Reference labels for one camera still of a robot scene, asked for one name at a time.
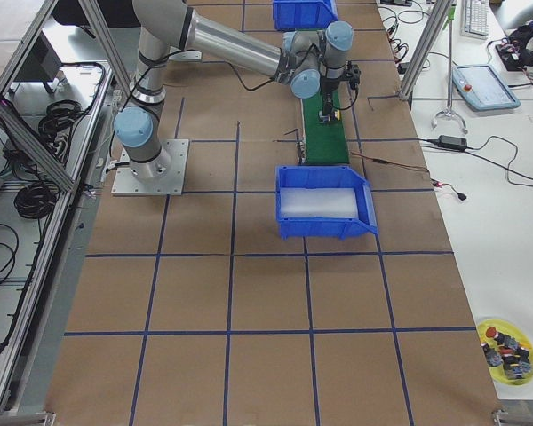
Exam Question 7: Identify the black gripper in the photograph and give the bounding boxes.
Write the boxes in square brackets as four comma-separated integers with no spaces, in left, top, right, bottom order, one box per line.
[319,61,361,122]

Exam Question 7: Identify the yellow push button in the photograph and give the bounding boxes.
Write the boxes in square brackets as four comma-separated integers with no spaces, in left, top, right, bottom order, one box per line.
[318,110,341,125]

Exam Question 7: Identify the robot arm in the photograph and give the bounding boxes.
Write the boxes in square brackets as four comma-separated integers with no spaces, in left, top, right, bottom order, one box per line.
[114,1,361,182]

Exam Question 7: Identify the yellow plate of buttons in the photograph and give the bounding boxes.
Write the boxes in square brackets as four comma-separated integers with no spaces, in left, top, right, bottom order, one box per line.
[476,318,533,386]

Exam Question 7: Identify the green conveyor belt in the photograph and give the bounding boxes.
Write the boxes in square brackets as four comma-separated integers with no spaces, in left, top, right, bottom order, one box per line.
[299,95,349,166]

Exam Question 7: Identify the blue bin on right side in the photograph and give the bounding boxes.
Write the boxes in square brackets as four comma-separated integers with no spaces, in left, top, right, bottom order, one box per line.
[275,166,378,240]

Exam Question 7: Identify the blue bin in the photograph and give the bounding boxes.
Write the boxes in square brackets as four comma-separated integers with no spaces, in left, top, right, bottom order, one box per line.
[272,0,338,31]
[275,166,378,240]

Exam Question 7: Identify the white foam pad right bin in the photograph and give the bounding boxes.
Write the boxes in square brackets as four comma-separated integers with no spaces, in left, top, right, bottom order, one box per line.
[279,188,358,218]

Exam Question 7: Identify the blue bin on left side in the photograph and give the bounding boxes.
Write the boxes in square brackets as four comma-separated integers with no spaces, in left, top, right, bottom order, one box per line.
[272,0,338,31]

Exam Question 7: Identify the black power adapter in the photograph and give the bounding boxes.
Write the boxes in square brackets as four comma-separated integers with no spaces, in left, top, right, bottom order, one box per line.
[437,135,468,152]

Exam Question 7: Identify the teach pendant tablet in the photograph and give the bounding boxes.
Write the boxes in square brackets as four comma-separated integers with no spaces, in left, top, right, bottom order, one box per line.
[452,64,521,112]

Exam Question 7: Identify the aluminium frame post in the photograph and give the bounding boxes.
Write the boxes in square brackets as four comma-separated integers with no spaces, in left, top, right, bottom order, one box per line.
[398,0,452,101]

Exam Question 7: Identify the red black conveyor wires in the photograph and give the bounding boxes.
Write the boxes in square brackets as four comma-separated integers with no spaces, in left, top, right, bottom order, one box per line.
[348,150,468,203]

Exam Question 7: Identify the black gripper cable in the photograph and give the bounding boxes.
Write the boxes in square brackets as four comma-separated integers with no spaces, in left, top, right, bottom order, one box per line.
[115,43,361,112]

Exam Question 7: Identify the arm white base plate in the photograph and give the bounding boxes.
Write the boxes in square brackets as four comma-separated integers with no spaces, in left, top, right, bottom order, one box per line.
[112,139,189,196]

